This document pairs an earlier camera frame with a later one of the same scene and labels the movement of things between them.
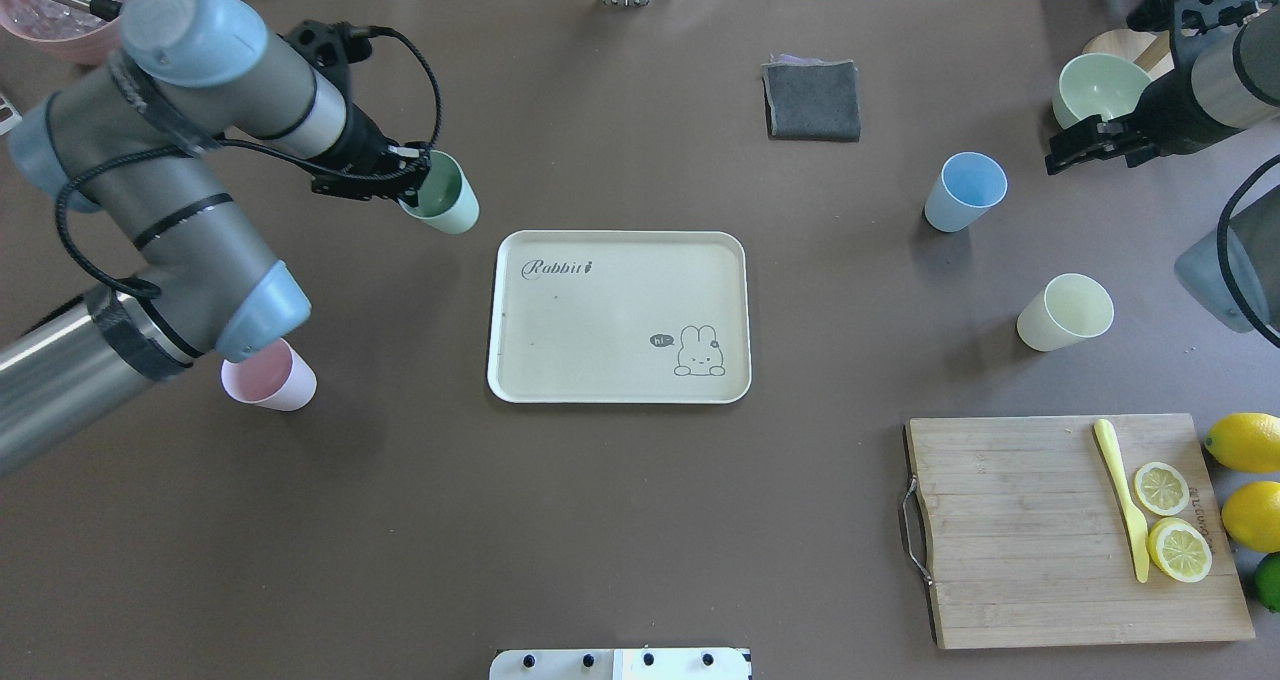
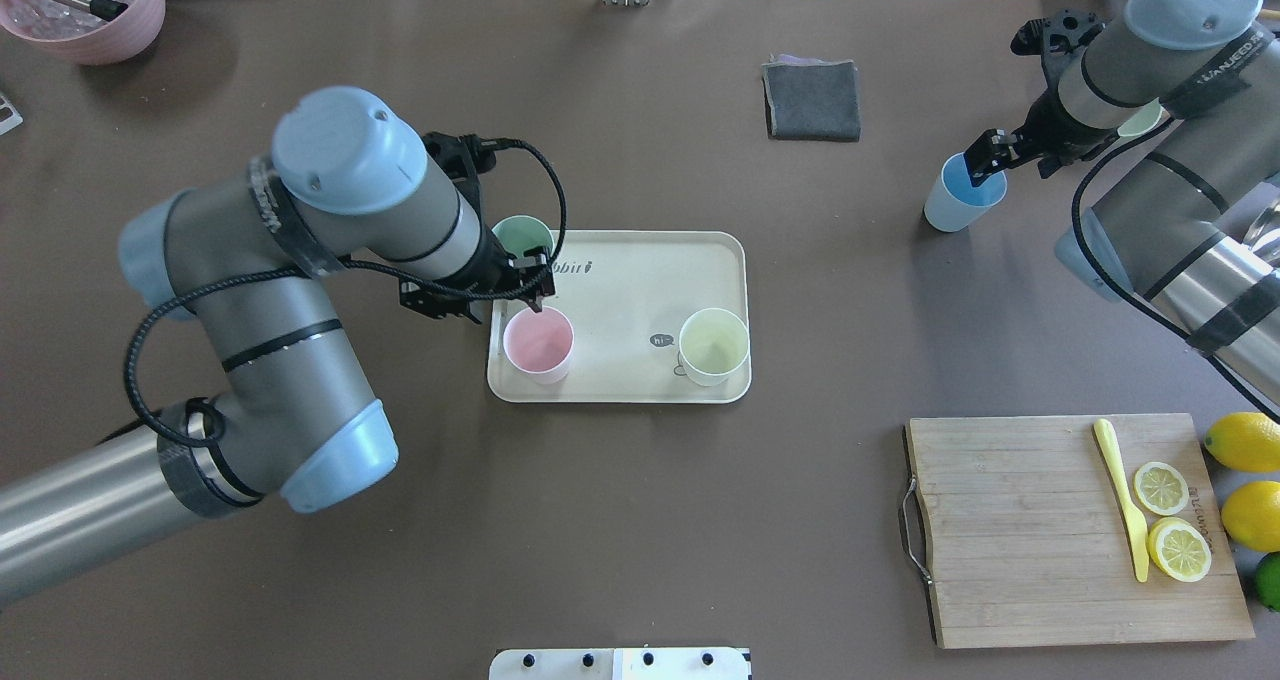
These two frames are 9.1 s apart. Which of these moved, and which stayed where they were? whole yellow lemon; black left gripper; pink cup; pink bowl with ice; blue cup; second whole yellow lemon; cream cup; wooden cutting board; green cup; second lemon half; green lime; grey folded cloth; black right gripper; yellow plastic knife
Moved: cream cup; green cup; pink cup; black left gripper; black right gripper
Stayed: green lime; second lemon half; pink bowl with ice; wooden cutting board; yellow plastic knife; whole yellow lemon; second whole yellow lemon; grey folded cloth; blue cup
